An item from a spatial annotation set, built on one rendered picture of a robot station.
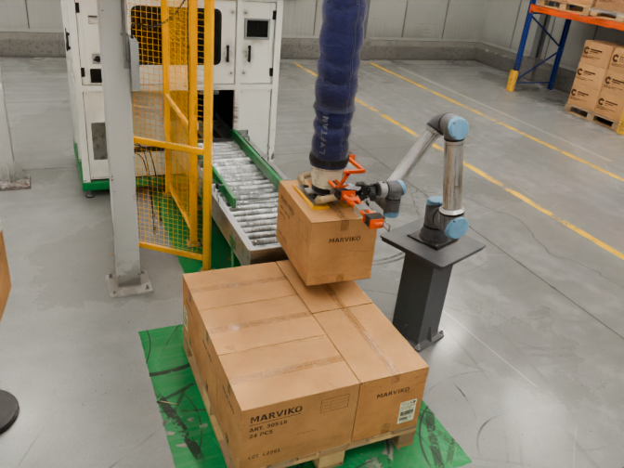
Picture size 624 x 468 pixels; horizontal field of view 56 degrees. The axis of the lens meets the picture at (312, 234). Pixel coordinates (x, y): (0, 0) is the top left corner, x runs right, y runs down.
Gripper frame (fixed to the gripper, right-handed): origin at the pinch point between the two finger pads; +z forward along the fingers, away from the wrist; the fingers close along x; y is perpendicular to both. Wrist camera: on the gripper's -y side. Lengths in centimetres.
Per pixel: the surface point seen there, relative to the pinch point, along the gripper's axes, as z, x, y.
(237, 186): 7, -67, 173
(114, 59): 103, 45, 123
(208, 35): 44, 59, 129
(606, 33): -834, 2, 580
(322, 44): 11, 74, 25
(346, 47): 2, 74, 16
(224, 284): 59, -66, 28
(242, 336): 64, -66, -23
